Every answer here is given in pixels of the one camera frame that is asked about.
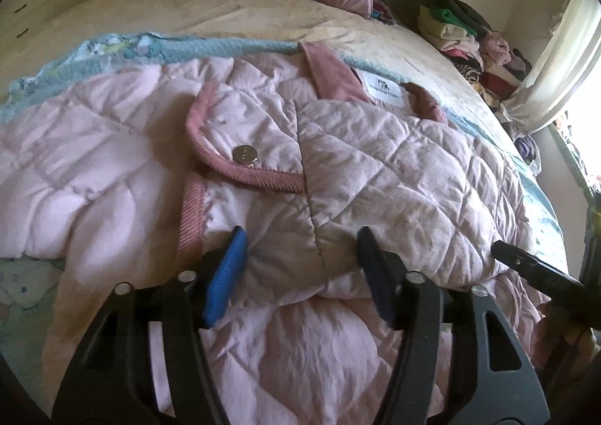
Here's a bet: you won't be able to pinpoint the pink quilted jacket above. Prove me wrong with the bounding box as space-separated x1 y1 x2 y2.
0 42 555 425

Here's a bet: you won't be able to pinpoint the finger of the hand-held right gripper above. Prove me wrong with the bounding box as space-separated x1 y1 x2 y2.
491 240 586 302

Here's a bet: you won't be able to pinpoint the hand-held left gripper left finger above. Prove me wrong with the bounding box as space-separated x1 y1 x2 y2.
51 225 249 425

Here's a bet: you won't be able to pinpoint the light blue printed blanket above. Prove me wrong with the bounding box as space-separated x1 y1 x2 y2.
0 32 583 351

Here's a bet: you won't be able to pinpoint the window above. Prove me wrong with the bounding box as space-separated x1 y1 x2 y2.
551 108 601 200

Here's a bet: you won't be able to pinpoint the cream curtain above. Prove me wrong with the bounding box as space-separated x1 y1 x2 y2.
504 0 601 134

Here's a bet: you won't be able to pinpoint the bed with beige sheet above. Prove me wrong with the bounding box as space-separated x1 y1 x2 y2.
0 0 583 351

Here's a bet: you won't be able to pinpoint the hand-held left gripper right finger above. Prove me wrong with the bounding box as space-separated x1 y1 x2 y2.
356 227 551 425

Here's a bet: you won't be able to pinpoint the pile of folded clothes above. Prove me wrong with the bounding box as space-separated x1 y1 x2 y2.
417 0 533 113

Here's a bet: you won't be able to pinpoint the dark striped clothes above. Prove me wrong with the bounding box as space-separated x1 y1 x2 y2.
370 0 400 28

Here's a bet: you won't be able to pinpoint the cream wardrobe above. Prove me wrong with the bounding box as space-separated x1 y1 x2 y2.
0 0 66 60

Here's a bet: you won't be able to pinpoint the bag of clothes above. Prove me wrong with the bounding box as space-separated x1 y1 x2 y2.
514 131 543 170

